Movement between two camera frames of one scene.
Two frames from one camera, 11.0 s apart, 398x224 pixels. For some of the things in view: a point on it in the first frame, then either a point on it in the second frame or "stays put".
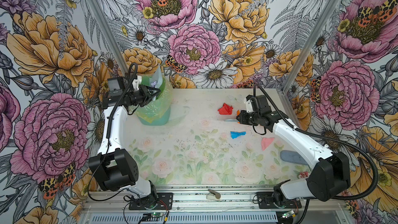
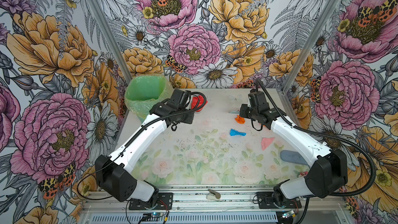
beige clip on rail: x=213 y=195 stays put
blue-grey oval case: x=292 y=156 stays put
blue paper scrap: x=234 y=134 stays put
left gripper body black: x=139 y=96 to x=186 y=117
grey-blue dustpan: x=156 y=80 to x=198 y=102
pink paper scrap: x=266 y=141 stays put
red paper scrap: x=225 y=109 to x=195 y=100
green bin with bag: x=156 y=112 stays put
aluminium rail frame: x=209 y=205 stays put
